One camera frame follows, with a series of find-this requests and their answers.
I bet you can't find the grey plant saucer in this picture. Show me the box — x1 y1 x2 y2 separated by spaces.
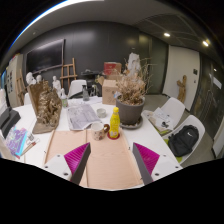
118 115 144 130

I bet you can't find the printed paper sheet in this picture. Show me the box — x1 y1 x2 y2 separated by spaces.
66 103 103 132

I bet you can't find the black wall screen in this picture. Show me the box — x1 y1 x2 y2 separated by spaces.
25 38 65 74

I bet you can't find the black backpack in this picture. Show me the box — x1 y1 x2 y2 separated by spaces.
167 124 200 158

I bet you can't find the wooden mannequin figure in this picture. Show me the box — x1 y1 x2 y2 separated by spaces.
176 74 188 103

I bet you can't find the small green spray bottle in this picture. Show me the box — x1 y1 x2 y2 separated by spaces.
60 88 69 108

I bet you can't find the white plaster bust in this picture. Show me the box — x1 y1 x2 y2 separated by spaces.
25 71 37 86

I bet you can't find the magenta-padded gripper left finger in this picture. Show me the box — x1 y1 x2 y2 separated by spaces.
43 142 92 185

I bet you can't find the beige spotted mug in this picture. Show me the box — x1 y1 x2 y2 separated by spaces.
90 121 111 141

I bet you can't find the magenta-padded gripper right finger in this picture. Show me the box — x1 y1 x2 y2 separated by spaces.
132 143 183 186

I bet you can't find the brown carved sculpture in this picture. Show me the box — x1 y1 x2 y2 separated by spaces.
27 79 63 135

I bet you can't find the white cabinet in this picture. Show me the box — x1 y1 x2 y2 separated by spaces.
5 53 25 108

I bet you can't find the white wrapped statue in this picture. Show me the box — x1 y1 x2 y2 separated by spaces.
127 52 142 76

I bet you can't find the dried plant in grey pot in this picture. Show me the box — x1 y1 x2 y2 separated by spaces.
114 59 151 126

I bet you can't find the yellow drink bottle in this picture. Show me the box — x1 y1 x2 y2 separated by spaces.
108 106 121 140

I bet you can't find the roll of tape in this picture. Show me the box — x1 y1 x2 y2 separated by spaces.
96 107 108 119

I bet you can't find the white plaster figure statue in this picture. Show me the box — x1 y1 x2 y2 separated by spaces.
51 75 63 98

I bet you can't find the ceiling strip light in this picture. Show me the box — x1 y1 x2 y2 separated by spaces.
6 0 106 51

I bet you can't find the colourful purple book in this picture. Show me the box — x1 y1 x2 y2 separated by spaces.
4 126 29 158

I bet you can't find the brown cardboard box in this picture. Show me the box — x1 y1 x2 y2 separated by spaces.
96 75 121 106

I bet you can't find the wooden easel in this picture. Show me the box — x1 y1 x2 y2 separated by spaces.
60 57 78 88
15 69 28 106

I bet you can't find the black box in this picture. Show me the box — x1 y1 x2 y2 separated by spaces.
0 106 22 139

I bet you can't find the red box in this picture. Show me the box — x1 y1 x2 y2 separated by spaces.
103 61 123 76

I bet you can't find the stack of papers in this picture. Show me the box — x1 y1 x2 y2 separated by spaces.
146 106 174 134

